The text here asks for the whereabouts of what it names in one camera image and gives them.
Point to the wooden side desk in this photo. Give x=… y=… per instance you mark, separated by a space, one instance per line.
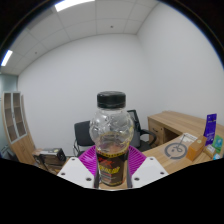
x=173 y=123

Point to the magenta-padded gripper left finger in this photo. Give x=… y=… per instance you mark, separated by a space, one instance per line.
x=76 y=169

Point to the green box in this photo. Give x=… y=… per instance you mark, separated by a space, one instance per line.
x=218 y=143

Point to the large dark brown box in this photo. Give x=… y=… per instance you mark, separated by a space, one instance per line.
x=53 y=155

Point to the plain black chair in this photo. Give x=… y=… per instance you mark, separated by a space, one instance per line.
x=82 y=133

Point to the clear black-capped drink bottle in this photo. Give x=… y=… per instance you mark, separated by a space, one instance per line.
x=111 y=150

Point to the wooden shelf unit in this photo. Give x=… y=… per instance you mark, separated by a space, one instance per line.
x=18 y=133

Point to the long ceiling light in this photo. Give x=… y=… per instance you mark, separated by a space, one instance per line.
x=6 y=58
x=73 y=4

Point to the purple package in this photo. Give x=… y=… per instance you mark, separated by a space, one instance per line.
x=210 y=128

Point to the small light blue item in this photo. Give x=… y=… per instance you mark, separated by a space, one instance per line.
x=217 y=156

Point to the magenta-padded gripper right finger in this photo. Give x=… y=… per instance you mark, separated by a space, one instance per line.
x=148 y=170

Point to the black mesh office chair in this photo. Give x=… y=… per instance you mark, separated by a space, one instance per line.
x=141 y=136

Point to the orange cardboard box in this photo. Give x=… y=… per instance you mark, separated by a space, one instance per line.
x=196 y=148

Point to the small tan box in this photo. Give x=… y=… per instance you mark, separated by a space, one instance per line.
x=210 y=151

